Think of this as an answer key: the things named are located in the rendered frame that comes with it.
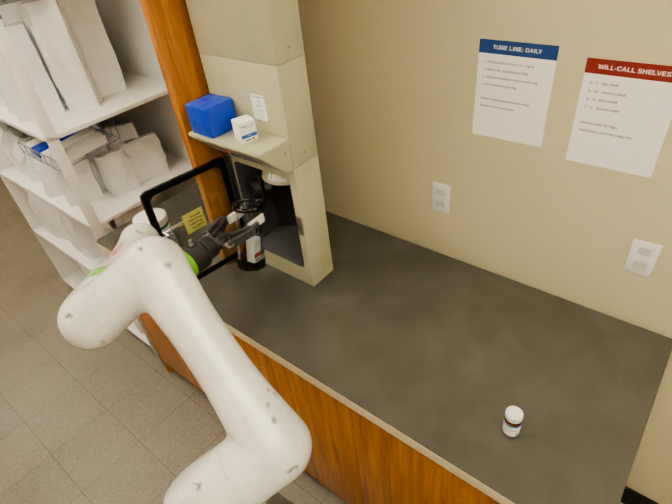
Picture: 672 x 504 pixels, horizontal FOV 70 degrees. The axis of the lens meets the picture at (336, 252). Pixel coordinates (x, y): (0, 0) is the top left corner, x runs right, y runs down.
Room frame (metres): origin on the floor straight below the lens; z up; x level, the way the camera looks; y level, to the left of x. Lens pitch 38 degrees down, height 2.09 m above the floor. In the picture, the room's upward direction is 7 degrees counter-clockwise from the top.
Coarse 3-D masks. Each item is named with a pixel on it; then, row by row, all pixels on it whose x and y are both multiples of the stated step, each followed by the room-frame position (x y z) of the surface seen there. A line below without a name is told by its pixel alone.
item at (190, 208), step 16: (176, 176) 1.37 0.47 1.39; (208, 176) 1.43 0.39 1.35; (176, 192) 1.36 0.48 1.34; (192, 192) 1.39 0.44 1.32; (208, 192) 1.42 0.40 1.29; (224, 192) 1.46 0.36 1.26; (160, 208) 1.31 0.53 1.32; (176, 208) 1.34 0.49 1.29; (192, 208) 1.38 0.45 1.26; (208, 208) 1.41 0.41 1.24; (224, 208) 1.45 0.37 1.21; (160, 224) 1.30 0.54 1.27; (176, 224) 1.33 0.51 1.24; (192, 224) 1.36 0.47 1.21; (208, 224) 1.40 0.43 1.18; (224, 256) 1.41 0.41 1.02
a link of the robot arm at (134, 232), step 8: (136, 224) 1.13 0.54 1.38; (144, 224) 1.13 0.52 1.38; (128, 232) 1.08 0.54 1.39; (136, 232) 1.08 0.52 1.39; (144, 232) 1.09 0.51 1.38; (152, 232) 1.11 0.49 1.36; (120, 240) 1.04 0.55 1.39; (128, 240) 1.03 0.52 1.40; (136, 240) 1.03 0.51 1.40; (120, 248) 0.97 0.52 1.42; (112, 256) 0.92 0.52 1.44; (104, 264) 0.86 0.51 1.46
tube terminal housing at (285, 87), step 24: (216, 72) 1.46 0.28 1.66; (240, 72) 1.38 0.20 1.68; (264, 72) 1.31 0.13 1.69; (288, 72) 1.31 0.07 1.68; (240, 96) 1.40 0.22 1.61; (264, 96) 1.32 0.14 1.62; (288, 96) 1.30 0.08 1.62; (288, 120) 1.29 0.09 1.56; (312, 120) 1.36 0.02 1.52; (312, 144) 1.35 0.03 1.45; (264, 168) 1.37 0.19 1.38; (312, 168) 1.34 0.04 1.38; (240, 192) 1.48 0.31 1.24; (312, 192) 1.32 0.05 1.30; (312, 216) 1.31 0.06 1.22; (312, 240) 1.30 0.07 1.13; (288, 264) 1.36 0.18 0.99; (312, 264) 1.29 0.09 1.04
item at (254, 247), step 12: (240, 204) 1.39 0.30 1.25; (252, 204) 1.40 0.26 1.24; (264, 204) 1.36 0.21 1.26; (240, 216) 1.32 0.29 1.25; (252, 216) 1.31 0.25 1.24; (240, 228) 1.31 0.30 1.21; (252, 240) 1.30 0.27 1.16; (240, 252) 1.30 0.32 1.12; (252, 252) 1.29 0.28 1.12; (264, 252) 1.33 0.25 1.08
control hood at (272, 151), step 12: (192, 132) 1.41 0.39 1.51; (228, 132) 1.38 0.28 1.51; (216, 144) 1.33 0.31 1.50; (228, 144) 1.29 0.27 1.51; (240, 144) 1.28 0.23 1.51; (252, 144) 1.27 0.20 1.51; (264, 144) 1.26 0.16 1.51; (276, 144) 1.25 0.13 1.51; (288, 144) 1.28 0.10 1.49; (252, 156) 1.22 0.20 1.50; (264, 156) 1.21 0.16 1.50; (276, 156) 1.24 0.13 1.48; (288, 156) 1.27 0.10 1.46; (276, 168) 1.25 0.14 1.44; (288, 168) 1.26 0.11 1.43
